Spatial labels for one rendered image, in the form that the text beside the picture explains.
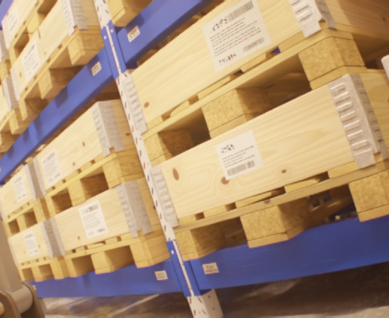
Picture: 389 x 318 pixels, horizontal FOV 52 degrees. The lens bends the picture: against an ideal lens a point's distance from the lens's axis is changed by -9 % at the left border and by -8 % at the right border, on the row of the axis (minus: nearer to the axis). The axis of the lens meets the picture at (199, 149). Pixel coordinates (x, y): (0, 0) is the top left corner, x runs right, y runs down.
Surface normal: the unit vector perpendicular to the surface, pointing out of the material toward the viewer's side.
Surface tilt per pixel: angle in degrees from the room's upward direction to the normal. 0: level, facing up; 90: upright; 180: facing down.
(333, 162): 90
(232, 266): 90
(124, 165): 90
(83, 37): 90
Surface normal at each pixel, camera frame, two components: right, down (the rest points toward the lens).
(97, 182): 0.64, -0.30
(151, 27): -0.70, 0.15
